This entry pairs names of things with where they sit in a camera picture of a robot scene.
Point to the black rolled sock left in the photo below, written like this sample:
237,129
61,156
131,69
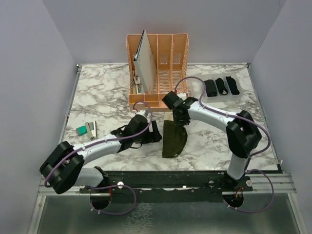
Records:
221,87

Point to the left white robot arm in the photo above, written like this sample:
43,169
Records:
63,166

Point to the peach plastic file organizer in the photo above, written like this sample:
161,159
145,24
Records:
170,53

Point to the stationery items in organizer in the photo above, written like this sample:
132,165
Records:
137,87

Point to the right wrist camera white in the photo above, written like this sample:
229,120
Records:
182,95

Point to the black patterned boxer underwear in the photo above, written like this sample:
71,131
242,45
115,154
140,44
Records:
211,90

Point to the white grey binder folder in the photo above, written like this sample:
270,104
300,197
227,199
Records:
144,64

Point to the black rolled sock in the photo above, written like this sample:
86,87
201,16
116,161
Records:
232,85
221,87

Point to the olive green underwear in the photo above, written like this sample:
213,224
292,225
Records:
174,137

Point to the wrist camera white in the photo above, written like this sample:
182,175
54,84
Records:
143,112
182,95

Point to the clear plastic compartment tray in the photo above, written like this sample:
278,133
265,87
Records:
220,98

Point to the teal green eraser block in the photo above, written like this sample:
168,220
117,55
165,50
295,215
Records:
81,130

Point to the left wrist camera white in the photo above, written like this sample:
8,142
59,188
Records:
143,112

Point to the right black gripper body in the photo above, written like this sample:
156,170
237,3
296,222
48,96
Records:
182,121

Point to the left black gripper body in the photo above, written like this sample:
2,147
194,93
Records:
147,136

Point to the black rolled sock right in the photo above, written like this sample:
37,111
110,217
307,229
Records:
232,85

